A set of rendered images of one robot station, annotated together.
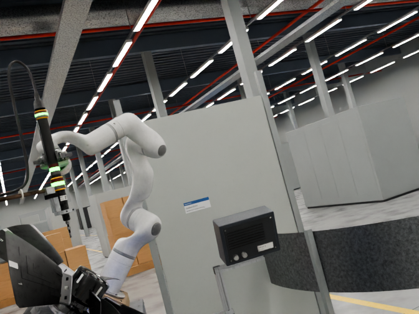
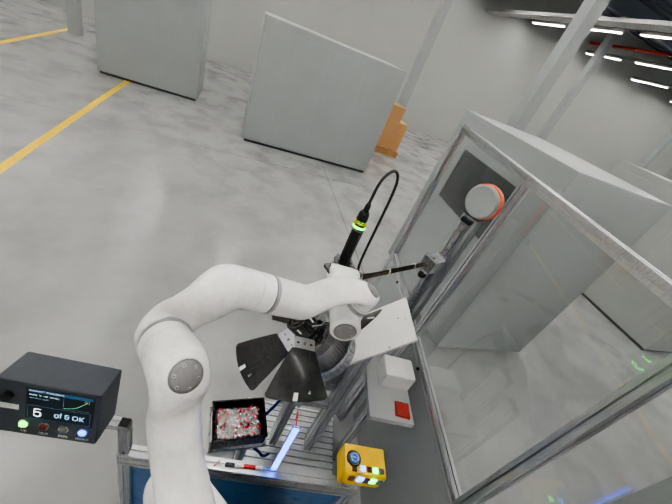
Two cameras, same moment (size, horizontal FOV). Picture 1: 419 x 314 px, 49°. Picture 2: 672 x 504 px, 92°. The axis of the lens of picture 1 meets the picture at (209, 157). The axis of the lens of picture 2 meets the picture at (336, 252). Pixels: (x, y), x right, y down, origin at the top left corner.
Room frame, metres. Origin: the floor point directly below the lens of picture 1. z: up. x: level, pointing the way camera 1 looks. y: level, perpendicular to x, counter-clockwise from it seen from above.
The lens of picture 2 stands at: (2.49, 0.49, 2.26)
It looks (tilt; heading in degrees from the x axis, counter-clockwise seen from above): 33 degrees down; 180
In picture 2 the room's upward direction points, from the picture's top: 24 degrees clockwise
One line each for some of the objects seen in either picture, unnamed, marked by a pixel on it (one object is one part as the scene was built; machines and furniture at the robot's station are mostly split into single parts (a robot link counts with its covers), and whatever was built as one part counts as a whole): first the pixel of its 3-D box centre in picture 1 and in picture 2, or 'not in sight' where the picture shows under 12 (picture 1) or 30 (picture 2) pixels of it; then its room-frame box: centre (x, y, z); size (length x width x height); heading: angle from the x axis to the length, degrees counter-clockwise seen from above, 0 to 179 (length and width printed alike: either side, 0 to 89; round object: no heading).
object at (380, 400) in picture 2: not in sight; (386, 388); (1.32, 1.04, 0.84); 0.36 x 0.24 x 0.03; 13
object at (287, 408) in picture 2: not in sight; (288, 407); (1.40, 0.60, 0.45); 0.09 x 0.04 x 0.91; 13
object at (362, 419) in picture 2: not in sight; (356, 427); (1.32, 1.04, 0.41); 0.04 x 0.04 x 0.83; 13
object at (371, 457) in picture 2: not in sight; (360, 466); (1.84, 0.90, 1.02); 0.16 x 0.10 x 0.11; 103
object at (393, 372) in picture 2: not in sight; (395, 370); (1.24, 1.05, 0.91); 0.17 x 0.16 x 0.11; 103
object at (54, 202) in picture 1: (59, 200); not in sight; (1.55, 0.53, 1.49); 0.09 x 0.07 x 0.10; 138
